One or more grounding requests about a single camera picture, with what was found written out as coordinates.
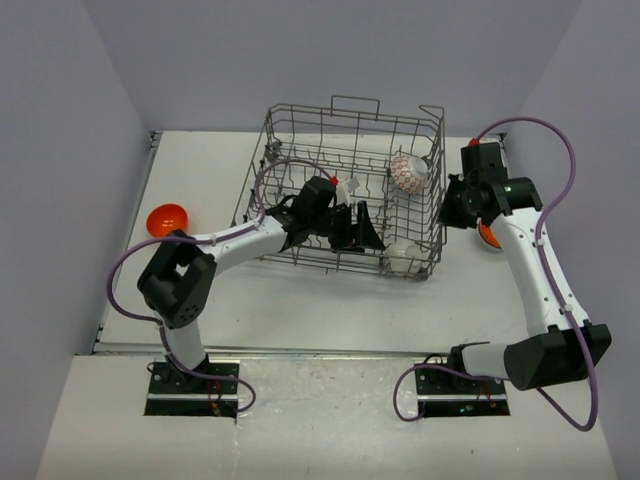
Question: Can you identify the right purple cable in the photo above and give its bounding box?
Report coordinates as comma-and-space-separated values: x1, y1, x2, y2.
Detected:
393, 116, 600, 431

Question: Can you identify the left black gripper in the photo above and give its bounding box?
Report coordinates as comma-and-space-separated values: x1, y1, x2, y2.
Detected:
309, 201, 383, 256

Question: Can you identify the purple cable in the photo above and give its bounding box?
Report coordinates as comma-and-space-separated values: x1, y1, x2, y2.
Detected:
108, 159, 341, 412
393, 116, 600, 431

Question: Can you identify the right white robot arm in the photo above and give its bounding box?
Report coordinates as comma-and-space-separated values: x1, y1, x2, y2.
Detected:
438, 175, 611, 393

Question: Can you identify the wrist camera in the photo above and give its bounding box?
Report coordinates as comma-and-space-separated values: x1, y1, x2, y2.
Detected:
461, 142, 508, 184
290, 176, 360, 223

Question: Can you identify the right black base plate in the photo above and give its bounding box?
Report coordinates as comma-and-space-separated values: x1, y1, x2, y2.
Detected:
413, 368, 506, 401

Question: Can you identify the small white bowl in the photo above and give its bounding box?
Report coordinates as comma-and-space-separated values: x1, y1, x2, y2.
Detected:
385, 239, 422, 276

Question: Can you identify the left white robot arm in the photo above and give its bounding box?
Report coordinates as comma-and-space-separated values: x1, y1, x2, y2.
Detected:
137, 195, 385, 393

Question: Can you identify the small orange bowl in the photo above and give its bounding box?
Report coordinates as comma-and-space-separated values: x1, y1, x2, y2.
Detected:
478, 221, 501, 250

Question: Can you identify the large orange bowl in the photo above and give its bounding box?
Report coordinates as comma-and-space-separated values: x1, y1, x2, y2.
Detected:
145, 203, 189, 238

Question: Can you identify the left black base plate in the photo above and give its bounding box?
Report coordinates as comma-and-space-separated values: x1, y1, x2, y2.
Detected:
146, 361, 239, 400

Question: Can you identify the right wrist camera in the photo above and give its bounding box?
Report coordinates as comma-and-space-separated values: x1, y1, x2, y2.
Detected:
461, 142, 508, 184

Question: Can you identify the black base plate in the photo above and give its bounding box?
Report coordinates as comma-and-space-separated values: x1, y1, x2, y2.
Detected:
146, 361, 239, 400
413, 368, 506, 401

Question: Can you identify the grey wire dish rack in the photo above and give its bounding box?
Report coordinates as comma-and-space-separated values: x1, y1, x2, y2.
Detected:
231, 95, 447, 281

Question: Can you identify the red patterned white bowl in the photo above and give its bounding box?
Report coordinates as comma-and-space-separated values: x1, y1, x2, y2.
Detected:
390, 154, 430, 195

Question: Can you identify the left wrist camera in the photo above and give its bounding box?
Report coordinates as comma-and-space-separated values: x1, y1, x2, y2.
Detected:
290, 176, 360, 223

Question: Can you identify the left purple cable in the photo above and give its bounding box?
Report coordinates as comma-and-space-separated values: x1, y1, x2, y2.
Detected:
108, 159, 341, 412

